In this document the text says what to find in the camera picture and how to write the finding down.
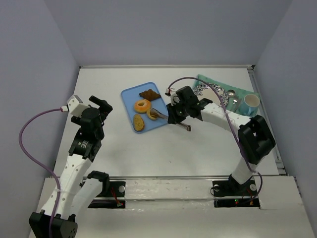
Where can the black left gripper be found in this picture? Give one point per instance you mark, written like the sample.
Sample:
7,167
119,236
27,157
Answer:
103,105

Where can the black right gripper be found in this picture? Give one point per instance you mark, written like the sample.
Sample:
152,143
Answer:
173,115

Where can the metal kitchen tongs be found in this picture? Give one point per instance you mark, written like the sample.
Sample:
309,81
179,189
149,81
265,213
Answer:
157,114

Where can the round yellow bun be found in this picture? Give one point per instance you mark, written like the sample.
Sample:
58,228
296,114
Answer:
151,115

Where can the oval seeded bread roll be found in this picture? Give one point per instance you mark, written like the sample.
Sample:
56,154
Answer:
138,123

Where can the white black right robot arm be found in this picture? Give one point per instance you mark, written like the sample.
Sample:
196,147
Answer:
252,134

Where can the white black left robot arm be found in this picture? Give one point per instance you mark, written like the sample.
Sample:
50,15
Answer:
72,195

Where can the blue floral plate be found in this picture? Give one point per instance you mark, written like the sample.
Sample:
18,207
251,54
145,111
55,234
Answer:
216,94

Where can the blue plastic tray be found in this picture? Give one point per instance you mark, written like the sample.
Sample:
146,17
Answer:
131,95

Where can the orange glazed donut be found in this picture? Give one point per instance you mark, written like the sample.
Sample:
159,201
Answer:
141,106

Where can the dark brown croissant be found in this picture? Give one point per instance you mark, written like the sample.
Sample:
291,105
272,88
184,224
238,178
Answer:
150,95

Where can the metal spoon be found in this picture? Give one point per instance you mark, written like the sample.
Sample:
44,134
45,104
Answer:
231,93

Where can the green cloth mat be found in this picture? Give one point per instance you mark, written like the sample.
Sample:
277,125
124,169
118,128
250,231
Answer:
240,93

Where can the light blue mug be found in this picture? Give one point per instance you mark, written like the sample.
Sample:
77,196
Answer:
249,105

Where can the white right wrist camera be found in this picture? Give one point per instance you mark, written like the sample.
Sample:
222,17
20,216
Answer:
174,99

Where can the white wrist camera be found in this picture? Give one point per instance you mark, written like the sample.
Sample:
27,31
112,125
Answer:
76,106
174,99

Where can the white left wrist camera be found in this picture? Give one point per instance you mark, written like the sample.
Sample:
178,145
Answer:
76,106

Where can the aluminium front rail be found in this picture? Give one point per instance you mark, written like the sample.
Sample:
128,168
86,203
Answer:
168,177

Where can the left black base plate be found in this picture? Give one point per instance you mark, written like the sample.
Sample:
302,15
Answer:
113,198

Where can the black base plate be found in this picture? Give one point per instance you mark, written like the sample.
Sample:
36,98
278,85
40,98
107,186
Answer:
226,197
113,198

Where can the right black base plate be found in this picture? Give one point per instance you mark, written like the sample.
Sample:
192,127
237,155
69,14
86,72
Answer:
226,197

